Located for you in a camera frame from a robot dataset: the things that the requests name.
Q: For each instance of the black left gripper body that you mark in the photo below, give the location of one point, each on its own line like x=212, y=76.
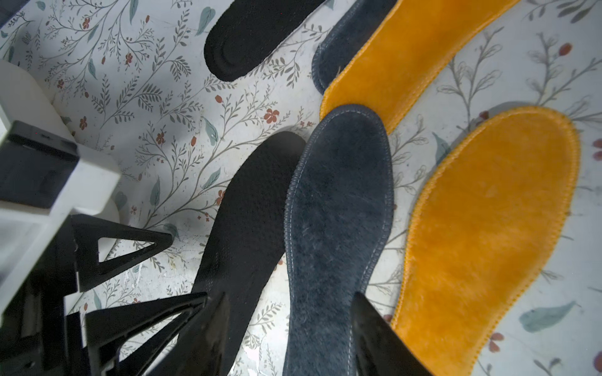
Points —
x=38, y=337

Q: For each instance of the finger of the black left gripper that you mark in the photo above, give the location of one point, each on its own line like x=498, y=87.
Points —
x=109, y=329
x=89, y=230

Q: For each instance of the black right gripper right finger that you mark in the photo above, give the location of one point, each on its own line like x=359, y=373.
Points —
x=378, y=350

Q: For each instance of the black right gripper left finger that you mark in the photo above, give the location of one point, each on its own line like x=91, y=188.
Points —
x=201, y=346

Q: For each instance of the black insole front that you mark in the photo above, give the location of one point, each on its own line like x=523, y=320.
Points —
x=247, y=238

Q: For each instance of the black insole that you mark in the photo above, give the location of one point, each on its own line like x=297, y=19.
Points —
x=249, y=31
x=247, y=238

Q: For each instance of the white plastic storage box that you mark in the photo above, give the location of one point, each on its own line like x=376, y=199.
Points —
x=28, y=108

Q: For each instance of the grey fleece insole front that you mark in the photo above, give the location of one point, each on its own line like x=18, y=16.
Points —
x=338, y=219

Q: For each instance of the orange insole right front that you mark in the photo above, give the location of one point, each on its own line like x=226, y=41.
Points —
x=481, y=231

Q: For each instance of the orange insole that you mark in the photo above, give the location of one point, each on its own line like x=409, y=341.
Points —
x=481, y=231
x=406, y=53

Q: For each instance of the black insole back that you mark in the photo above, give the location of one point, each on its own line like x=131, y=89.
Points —
x=249, y=31

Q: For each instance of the orange insole right back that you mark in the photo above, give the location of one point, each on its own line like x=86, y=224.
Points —
x=406, y=53

